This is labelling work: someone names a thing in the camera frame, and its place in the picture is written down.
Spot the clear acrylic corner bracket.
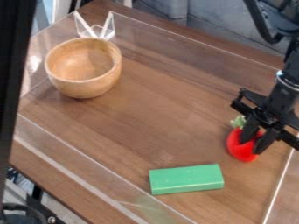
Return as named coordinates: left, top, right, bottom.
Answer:
left=73, top=10, right=114, bottom=40

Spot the green rectangular block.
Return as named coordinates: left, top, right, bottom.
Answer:
left=149, top=164, right=224, bottom=195

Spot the wooden bowl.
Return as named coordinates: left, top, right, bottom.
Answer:
left=44, top=38, right=121, bottom=99

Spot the clear acrylic tray wall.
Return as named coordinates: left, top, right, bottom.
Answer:
left=11, top=12, right=292, bottom=224

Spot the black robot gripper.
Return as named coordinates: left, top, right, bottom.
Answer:
left=230, top=81, right=299, bottom=155

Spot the red plush strawberry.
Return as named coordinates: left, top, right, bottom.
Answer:
left=225, top=115, right=262, bottom=163

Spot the black table leg bracket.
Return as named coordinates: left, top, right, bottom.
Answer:
left=0, top=186, right=68, bottom=224

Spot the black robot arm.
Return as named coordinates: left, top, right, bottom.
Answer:
left=230, top=0, right=299, bottom=154

